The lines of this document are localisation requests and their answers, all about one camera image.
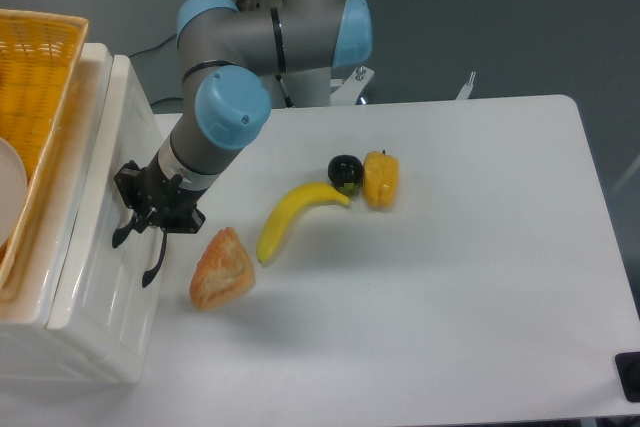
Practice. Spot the brown bread pastry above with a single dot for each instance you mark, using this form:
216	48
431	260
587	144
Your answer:
224	272

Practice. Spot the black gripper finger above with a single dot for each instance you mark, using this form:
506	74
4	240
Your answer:
150	274
121	234

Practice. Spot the orange yellow bell pepper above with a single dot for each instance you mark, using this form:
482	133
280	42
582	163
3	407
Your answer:
380	179

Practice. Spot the white drawer cabinet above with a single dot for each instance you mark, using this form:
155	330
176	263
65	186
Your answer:
28	349

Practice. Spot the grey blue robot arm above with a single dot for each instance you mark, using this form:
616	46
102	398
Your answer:
226	48

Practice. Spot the black corner object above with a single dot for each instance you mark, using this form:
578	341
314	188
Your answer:
628	367

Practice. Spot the metal table bracket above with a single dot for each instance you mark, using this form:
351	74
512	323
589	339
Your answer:
350	91

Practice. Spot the black eggplant toy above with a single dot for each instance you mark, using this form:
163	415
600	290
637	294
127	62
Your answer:
345	173

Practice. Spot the yellow banana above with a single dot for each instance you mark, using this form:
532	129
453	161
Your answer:
289	207

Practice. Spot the yellow woven basket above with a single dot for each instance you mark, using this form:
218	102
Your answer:
39	53

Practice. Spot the white plate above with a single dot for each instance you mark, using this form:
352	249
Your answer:
13	189

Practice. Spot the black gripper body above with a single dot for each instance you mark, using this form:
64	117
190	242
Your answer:
160	202

